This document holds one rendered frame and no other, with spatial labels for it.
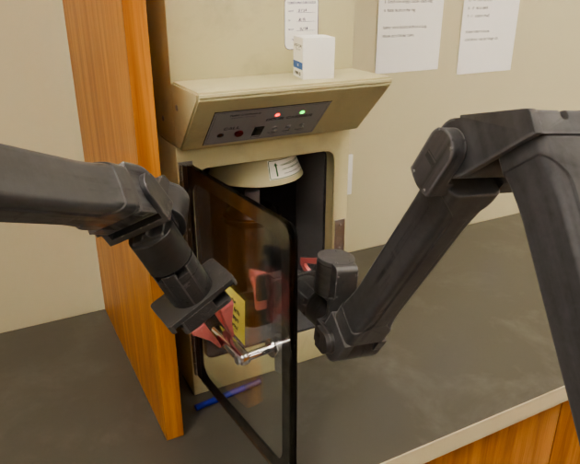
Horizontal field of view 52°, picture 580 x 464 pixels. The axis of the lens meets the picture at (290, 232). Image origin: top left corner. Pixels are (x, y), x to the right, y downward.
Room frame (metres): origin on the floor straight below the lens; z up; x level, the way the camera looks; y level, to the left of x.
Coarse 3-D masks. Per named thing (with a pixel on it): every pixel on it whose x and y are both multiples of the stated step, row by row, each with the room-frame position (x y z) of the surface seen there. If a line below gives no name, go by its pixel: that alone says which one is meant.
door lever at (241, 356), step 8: (216, 328) 0.70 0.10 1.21; (216, 336) 0.69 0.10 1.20; (224, 336) 0.68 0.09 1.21; (224, 344) 0.67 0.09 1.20; (232, 344) 0.66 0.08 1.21; (272, 344) 0.66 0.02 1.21; (232, 352) 0.65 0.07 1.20; (240, 352) 0.64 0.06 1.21; (248, 352) 0.65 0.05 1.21; (256, 352) 0.65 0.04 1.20; (264, 352) 0.65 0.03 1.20; (272, 352) 0.66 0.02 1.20; (240, 360) 0.63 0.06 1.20; (248, 360) 0.64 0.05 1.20
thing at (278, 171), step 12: (216, 168) 1.02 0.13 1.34; (228, 168) 1.00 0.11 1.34; (240, 168) 0.99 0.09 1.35; (252, 168) 0.99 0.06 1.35; (264, 168) 0.99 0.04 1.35; (276, 168) 1.00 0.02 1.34; (288, 168) 1.02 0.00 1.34; (300, 168) 1.05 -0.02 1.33; (228, 180) 0.99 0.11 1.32; (240, 180) 0.99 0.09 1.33; (252, 180) 0.98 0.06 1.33; (264, 180) 0.99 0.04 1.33; (276, 180) 0.99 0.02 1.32; (288, 180) 1.00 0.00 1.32
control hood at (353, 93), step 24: (336, 72) 0.99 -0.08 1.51; (360, 72) 0.99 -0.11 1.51; (192, 96) 0.81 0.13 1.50; (216, 96) 0.81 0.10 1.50; (240, 96) 0.82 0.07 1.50; (264, 96) 0.84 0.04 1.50; (288, 96) 0.86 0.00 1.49; (312, 96) 0.89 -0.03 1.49; (336, 96) 0.91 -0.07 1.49; (360, 96) 0.94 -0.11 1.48; (192, 120) 0.82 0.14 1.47; (336, 120) 0.97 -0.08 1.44; (360, 120) 1.00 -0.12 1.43; (192, 144) 0.87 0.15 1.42; (216, 144) 0.89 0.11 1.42
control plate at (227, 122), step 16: (224, 112) 0.83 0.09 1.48; (240, 112) 0.85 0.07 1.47; (256, 112) 0.86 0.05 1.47; (272, 112) 0.88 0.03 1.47; (288, 112) 0.90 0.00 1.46; (320, 112) 0.93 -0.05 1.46; (224, 128) 0.87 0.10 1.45; (240, 128) 0.88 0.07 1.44; (272, 128) 0.91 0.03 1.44; (304, 128) 0.95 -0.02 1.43; (208, 144) 0.88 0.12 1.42
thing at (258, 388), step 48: (192, 192) 0.86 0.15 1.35; (240, 192) 0.74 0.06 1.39; (192, 240) 0.87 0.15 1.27; (240, 240) 0.73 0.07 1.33; (288, 240) 0.63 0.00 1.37; (240, 288) 0.73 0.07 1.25; (288, 288) 0.63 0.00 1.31; (288, 336) 0.63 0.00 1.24; (240, 384) 0.74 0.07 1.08; (288, 384) 0.63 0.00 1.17; (288, 432) 0.63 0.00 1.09
